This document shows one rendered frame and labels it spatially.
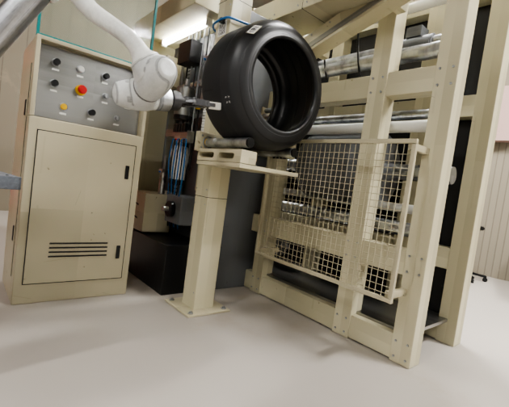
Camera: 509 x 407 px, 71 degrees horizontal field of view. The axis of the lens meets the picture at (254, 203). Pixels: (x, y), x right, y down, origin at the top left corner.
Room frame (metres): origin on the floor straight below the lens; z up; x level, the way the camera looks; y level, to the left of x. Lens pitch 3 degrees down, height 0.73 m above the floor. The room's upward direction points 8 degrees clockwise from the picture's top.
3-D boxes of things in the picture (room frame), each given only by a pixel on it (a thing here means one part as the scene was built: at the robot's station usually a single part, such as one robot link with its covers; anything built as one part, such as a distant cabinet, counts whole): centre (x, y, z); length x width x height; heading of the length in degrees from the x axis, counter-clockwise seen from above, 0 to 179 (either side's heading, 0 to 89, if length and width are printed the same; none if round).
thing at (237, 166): (1.78, 0.06, 0.80); 0.37 x 0.36 x 0.02; 131
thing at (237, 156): (1.69, 0.17, 0.84); 0.36 x 0.09 x 0.06; 41
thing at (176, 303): (1.96, 0.24, 0.01); 0.27 x 0.27 x 0.02; 41
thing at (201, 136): (1.92, 0.18, 0.90); 0.40 x 0.03 x 0.10; 131
